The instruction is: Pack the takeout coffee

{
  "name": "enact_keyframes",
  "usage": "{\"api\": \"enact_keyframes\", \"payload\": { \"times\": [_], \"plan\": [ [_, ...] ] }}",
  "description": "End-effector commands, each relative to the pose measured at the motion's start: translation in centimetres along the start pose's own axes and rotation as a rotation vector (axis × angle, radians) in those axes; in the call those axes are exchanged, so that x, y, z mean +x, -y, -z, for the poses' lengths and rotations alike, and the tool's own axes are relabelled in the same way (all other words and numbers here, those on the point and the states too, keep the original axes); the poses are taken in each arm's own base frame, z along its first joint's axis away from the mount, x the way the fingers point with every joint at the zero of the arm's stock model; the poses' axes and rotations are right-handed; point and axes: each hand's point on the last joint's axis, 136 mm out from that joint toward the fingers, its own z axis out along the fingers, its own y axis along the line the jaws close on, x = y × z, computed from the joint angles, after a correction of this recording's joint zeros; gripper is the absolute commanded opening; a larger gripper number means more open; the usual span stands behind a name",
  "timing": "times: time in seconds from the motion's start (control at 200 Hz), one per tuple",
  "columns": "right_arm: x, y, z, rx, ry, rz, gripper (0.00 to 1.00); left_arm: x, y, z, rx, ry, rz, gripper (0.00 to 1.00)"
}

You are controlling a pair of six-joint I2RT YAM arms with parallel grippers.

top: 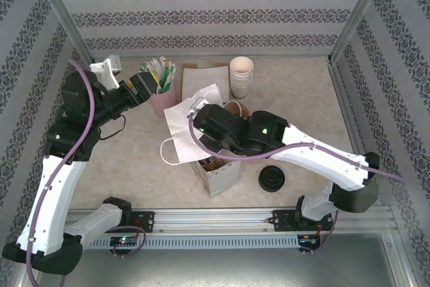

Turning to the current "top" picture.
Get white paper napkin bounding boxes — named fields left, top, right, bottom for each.
left=163, top=83, right=223, bottom=163

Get cartoon print paper bag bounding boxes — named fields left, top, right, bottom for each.
left=160, top=137, right=242, bottom=198

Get green white sachet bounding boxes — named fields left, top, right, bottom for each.
left=163, top=62, right=177, bottom=93
left=140, top=60, right=159, bottom=73

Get brown white sachet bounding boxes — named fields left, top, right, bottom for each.
left=157, top=57, right=171, bottom=91

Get pink sachet holder cup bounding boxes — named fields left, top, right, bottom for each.
left=150, top=83, right=178, bottom=117

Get white paper cup with print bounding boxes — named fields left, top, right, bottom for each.
left=231, top=83, right=252, bottom=100

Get white napkins in cardboard tray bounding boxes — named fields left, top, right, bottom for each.
left=182, top=63, right=232, bottom=100

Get white napkin stack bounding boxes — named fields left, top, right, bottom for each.
left=183, top=67, right=232, bottom=101

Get black plastic cup lid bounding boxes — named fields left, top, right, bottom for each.
left=261, top=165, right=286, bottom=186
left=258, top=173, right=287, bottom=194

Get grey sheet metal panel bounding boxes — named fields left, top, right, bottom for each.
left=18, top=249, right=414, bottom=287

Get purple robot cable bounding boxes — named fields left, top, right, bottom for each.
left=187, top=114, right=406, bottom=255
left=25, top=58, right=148, bottom=287

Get thin black cable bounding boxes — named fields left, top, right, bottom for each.
left=99, top=114, right=128, bottom=140

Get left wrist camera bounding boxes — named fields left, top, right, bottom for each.
left=89, top=54, right=122, bottom=90

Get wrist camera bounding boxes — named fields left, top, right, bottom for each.
left=189, top=97, right=206, bottom=117
left=89, top=54, right=122, bottom=90

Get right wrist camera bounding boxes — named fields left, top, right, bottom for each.
left=189, top=97, right=206, bottom=117

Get aluminium rear rail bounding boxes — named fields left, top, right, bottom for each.
left=93, top=53, right=332, bottom=63

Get aluminium mounting rail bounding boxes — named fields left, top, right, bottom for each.
left=33, top=208, right=397, bottom=234

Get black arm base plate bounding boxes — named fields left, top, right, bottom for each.
left=272, top=208, right=335, bottom=233
left=129, top=211, right=155, bottom=233

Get aluminium frame post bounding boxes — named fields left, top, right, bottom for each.
left=327, top=0, right=394, bottom=63
left=28, top=0, right=97, bottom=66

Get slotted grey cable duct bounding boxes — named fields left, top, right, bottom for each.
left=82, top=235, right=300, bottom=250

